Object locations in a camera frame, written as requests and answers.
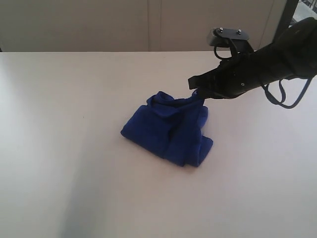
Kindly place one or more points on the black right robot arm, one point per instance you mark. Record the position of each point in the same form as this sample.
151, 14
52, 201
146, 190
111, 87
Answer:
292, 55

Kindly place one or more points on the black window frame post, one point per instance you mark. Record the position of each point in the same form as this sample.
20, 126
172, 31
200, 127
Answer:
286, 17

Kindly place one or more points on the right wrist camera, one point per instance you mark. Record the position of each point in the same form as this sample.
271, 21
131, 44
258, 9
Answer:
221, 36

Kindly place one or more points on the blue towel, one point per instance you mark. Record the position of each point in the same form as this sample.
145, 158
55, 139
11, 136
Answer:
171, 128

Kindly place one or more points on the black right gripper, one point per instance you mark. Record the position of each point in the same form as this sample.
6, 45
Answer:
245, 72

